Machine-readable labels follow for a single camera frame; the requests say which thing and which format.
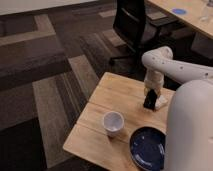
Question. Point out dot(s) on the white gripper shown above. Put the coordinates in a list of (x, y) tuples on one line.
[(153, 80)]

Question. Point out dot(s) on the black eraser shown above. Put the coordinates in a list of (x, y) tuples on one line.
[(150, 100)]

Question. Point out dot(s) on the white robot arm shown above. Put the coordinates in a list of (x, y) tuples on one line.
[(189, 130)]

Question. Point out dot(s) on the white sponge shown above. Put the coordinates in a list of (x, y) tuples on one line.
[(161, 102)]

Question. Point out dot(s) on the white paper cup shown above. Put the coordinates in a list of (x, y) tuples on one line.
[(113, 123)]

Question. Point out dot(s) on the dark blue plate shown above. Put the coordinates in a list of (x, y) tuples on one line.
[(147, 148)]

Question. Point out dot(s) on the black office chair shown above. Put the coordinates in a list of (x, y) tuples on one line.
[(133, 26)]

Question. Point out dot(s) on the blue round coaster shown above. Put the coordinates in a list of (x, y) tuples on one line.
[(179, 11)]

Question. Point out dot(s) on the clear drinking glass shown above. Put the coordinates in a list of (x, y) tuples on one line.
[(207, 10)]

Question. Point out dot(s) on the wooden desk in background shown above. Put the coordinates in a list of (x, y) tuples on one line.
[(191, 18)]

